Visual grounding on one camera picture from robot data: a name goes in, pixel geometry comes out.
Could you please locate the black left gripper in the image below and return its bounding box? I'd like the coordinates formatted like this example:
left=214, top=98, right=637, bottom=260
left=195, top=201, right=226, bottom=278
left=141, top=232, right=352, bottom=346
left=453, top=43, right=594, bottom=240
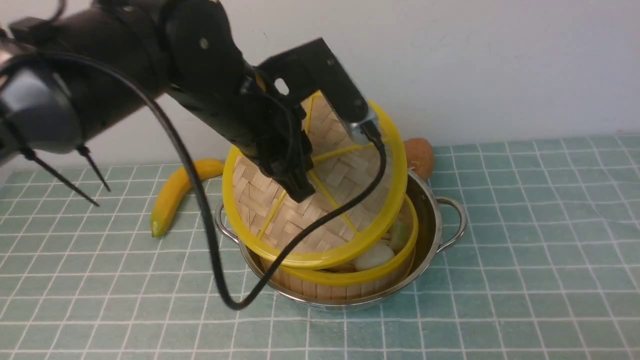
left=168, top=64, right=316, bottom=203

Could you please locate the yellow-rimmed woven bamboo steamer lid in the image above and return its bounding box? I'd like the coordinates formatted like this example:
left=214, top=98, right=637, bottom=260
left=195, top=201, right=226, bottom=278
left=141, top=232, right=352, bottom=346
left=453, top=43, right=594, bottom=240
left=221, top=91, right=409, bottom=271

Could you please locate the yellow-rimmed bamboo steamer basket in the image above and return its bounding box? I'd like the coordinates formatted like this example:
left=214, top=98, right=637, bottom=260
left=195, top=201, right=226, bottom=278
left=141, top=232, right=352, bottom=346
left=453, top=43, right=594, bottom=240
left=271, top=195, right=419, bottom=301

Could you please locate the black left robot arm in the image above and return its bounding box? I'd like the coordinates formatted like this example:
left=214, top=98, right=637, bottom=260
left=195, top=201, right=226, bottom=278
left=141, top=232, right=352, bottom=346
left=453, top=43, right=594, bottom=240
left=1, top=0, right=314, bottom=202

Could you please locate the yellow banana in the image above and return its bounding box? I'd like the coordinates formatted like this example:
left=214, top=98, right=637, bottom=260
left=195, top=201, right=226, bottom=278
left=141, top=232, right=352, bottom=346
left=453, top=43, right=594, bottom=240
left=150, top=158, right=224, bottom=239

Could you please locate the white round bun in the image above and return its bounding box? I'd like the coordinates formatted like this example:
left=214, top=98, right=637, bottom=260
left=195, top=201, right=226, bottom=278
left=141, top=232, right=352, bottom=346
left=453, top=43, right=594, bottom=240
left=352, top=243, right=396, bottom=272

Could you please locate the pale green dumpling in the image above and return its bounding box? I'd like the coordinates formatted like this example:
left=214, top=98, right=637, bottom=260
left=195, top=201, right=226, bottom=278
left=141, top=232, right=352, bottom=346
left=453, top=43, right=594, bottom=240
left=388, top=219, right=413, bottom=255

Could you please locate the brown potato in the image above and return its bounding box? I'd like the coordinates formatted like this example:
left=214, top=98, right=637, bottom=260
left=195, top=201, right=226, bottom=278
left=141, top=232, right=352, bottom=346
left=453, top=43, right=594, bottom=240
left=404, top=137, right=435, bottom=182

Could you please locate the green checked tablecloth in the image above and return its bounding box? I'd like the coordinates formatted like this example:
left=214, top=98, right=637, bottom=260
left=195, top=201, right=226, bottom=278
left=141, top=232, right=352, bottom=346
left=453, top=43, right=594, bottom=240
left=0, top=134, right=640, bottom=360

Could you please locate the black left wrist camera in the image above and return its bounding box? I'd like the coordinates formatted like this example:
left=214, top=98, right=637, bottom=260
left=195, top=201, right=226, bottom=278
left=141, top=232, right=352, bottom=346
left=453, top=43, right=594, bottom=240
left=258, top=38, right=379, bottom=145

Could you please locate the stainless steel two-handled pot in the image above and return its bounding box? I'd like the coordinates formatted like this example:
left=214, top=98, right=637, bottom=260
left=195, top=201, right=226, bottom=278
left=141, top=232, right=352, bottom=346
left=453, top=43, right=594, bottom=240
left=213, top=170, right=469, bottom=312

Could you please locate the black cable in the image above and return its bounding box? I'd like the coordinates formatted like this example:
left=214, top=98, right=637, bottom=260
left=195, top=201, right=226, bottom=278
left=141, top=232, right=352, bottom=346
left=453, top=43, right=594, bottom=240
left=0, top=50, right=388, bottom=312

